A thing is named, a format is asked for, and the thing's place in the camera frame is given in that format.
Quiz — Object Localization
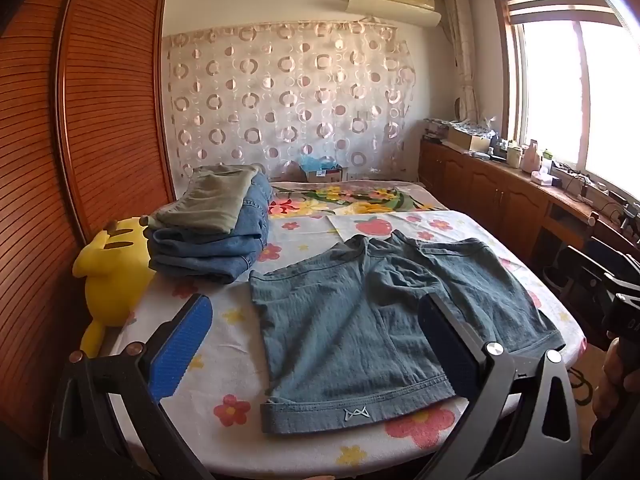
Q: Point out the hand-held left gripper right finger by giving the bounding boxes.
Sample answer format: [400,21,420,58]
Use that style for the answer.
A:
[416,291,584,480]

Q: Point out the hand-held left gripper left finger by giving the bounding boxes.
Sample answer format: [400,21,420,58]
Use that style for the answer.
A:
[47,292,214,480]

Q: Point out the blue-green denim shorts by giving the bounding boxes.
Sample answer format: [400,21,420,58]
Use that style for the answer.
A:
[248,230,567,436]

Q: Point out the folded green pants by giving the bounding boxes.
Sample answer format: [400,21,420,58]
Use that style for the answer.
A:
[140,164,261,235]

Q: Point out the person's right hand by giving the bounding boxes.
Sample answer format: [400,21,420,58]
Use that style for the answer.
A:
[592,342,640,441]

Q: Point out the white strawberry printed sheet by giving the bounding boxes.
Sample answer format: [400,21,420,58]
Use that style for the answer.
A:
[102,208,586,480]

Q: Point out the dark chair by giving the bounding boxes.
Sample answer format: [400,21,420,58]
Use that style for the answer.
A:
[542,210,640,341]

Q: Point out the yellow plush toy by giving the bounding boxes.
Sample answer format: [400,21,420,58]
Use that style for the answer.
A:
[72,216,157,358]

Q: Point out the folded blue jeans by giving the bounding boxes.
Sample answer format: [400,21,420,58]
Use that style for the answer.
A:
[148,172,275,285]

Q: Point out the long wooden sideboard cabinet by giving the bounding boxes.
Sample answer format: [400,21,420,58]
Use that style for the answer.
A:
[419,137,640,271]

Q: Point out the floral blanket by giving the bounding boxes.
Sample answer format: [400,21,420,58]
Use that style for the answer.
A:
[267,180,451,218]

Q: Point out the open cardboard box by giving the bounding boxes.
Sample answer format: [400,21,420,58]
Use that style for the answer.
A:
[447,125,496,153]

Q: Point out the cardboard box with blue cloth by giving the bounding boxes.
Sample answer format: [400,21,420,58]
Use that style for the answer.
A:
[299,156,348,183]

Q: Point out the wooden louvered wardrobe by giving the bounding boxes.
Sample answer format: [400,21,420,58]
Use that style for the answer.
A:
[0,0,177,451]

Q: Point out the circle-patterned sheer curtain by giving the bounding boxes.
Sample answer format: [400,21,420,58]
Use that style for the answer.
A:
[162,19,418,183]

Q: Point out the tied patterned window curtain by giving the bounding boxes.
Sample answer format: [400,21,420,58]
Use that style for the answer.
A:
[442,0,481,121]

